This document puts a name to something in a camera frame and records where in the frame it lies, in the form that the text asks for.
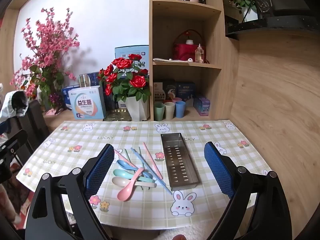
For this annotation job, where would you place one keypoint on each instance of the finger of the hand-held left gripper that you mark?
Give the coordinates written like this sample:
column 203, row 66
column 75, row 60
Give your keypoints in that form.
column 15, row 142

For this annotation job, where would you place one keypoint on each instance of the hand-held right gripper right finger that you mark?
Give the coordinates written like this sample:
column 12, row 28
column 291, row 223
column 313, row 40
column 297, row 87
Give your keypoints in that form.
column 217, row 172

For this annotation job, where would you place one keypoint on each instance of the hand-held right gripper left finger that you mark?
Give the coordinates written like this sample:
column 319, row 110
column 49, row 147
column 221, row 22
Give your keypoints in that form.
column 100, row 170

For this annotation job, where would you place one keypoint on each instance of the teal plastic spoon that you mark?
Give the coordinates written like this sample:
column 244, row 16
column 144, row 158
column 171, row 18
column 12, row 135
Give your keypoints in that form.
column 121, row 173

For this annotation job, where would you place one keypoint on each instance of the white plastic spoon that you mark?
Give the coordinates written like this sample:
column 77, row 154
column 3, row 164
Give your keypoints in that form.
column 120, row 181

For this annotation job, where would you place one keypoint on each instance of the blue plastic spoon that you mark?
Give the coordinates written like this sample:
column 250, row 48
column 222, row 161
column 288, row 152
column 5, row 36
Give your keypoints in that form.
column 123, row 164

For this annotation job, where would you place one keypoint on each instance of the pink chopstick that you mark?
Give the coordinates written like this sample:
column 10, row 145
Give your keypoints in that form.
column 122, row 155
column 150, row 158

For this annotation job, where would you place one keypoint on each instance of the pink plastic spoon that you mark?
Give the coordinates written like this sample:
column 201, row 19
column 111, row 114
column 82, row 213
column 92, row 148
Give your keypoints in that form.
column 125, row 192

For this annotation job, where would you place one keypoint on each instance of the perforated metal utensil tray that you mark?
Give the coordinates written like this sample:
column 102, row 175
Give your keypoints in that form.
column 180, row 160

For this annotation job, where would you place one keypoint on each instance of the blue chopstick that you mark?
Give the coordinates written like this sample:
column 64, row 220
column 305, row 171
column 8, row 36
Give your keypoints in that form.
column 140, row 158

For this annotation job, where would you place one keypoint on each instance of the black chair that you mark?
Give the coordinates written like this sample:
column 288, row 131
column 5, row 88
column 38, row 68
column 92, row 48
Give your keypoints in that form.
column 33, row 122

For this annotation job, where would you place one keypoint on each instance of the black and white cloth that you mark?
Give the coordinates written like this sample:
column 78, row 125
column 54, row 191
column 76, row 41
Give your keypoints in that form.
column 15, row 102

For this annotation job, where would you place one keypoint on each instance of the green gold patterned tin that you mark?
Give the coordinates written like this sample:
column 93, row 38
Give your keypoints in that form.
column 117, row 115

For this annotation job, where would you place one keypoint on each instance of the purple flower bunch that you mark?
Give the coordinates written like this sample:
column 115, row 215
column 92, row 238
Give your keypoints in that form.
column 55, row 100

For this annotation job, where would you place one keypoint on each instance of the checked bunny print tablecloth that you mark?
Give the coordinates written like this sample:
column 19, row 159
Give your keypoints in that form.
column 150, row 205

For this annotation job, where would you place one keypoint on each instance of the white and blue carton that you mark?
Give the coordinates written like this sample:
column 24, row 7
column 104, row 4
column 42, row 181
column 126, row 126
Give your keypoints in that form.
column 86, row 103

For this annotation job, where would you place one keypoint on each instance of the purple box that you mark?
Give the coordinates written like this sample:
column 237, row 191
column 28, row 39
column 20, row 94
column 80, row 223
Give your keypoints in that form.
column 202, row 106

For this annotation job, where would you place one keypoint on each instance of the small white and blue box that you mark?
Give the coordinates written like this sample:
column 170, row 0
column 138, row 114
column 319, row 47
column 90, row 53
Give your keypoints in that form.
column 122, row 104

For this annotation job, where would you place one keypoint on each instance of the blue plastic cup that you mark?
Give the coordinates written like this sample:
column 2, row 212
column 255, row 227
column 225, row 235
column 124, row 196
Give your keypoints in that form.
column 180, row 109

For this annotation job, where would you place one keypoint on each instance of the beige plastic cup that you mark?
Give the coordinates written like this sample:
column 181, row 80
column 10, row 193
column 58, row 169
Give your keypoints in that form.
column 169, row 110

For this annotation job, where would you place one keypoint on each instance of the pink plastic cup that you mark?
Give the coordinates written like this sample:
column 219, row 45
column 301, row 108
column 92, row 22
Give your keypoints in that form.
column 177, row 100

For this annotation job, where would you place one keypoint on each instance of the green plastic cup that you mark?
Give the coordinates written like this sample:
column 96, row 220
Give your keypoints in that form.
column 159, row 111

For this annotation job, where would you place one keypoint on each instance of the dark blue starry box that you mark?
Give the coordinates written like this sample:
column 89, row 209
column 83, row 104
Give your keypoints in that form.
column 186, row 91

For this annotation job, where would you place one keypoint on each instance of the steel cup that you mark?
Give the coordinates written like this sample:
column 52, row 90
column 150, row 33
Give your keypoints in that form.
column 84, row 81

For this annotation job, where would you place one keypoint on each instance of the wooden shelf unit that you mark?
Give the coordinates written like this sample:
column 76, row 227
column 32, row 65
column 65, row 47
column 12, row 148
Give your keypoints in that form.
column 212, row 80

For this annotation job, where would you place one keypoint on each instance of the potted red rose plant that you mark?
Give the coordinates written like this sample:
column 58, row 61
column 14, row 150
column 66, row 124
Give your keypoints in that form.
column 130, row 80

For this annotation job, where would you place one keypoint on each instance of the dark box with figure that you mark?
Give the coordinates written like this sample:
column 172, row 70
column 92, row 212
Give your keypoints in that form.
column 170, row 90

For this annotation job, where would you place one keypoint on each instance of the white and orange box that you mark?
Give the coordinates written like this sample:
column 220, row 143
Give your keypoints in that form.
column 158, row 91

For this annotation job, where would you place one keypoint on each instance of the pink blossom tree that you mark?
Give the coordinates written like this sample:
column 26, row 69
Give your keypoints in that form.
column 47, row 45

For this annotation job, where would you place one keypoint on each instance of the glass bottle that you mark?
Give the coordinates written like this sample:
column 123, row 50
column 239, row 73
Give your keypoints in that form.
column 199, row 55

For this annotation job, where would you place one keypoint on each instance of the large blue and white box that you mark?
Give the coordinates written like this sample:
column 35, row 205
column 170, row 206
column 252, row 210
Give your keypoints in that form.
column 125, row 51

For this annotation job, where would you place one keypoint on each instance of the flat paper stack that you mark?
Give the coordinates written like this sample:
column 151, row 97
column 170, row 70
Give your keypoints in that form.
column 167, row 60

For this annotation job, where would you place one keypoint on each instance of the red basket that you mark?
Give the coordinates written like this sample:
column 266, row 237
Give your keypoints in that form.
column 183, row 51

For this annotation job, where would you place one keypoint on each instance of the black speckled countertop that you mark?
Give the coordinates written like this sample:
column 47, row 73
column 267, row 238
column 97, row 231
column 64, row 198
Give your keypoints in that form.
column 262, row 26

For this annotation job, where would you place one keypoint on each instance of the dark glass container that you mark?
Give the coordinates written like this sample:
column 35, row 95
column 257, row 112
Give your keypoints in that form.
column 263, row 5

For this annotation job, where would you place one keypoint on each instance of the black appliance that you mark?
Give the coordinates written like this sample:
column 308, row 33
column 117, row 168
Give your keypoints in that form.
column 287, row 0

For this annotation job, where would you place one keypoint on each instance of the white wall socket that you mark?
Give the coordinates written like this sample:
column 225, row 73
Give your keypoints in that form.
column 68, row 67

